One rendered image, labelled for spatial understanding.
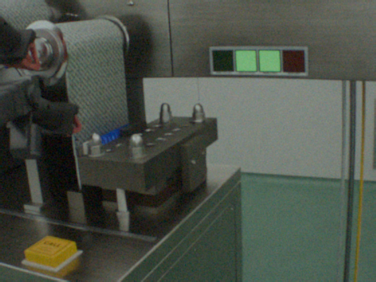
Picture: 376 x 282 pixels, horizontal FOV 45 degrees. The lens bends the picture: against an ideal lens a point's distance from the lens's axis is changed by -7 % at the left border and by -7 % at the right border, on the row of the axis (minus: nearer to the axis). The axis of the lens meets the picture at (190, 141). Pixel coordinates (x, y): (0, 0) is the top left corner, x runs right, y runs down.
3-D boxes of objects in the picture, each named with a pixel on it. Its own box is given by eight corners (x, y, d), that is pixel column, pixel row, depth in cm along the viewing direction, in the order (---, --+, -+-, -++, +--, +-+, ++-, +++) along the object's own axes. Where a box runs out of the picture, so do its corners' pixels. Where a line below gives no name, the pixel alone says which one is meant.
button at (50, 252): (26, 262, 83) (23, 250, 82) (49, 246, 89) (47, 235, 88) (55, 269, 80) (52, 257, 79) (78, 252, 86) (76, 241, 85)
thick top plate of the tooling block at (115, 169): (80, 184, 102) (77, 156, 100) (164, 136, 137) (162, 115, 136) (146, 192, 96) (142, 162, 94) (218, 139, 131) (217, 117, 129)
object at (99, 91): (74, 155, 106) (66, 72, 101) (127, 129, 127) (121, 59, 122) (76, 155, 106) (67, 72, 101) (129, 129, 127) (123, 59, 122)
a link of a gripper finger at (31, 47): (41, 81, 97) (15, 58, 89) (17, 82, 100) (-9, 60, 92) (52, 54, 100) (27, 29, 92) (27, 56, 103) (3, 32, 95)
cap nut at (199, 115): (189, 121, 126) (188, 104, 125) (195, 118, 129) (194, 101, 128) (203, 122, 125) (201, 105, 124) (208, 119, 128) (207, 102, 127)
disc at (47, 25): (21, 86, 107) (16, 23, 103) (23, 86, 108) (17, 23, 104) (70, 86, 101) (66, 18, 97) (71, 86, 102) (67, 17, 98)
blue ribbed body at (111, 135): (80, 158, 107) (78, 144, 106) (127, 134, 126) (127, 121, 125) (92, 160, 106) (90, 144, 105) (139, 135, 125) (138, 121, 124)
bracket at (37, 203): (23, 210, 107) (3, 79, 99) (40, 201, 113) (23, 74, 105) (38, 213, 105) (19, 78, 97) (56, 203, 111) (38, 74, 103)
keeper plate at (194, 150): (182, 191, 112) (179, 145, 109) (199, 177, 120) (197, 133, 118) (193, 193, 111) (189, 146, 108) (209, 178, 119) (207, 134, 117)
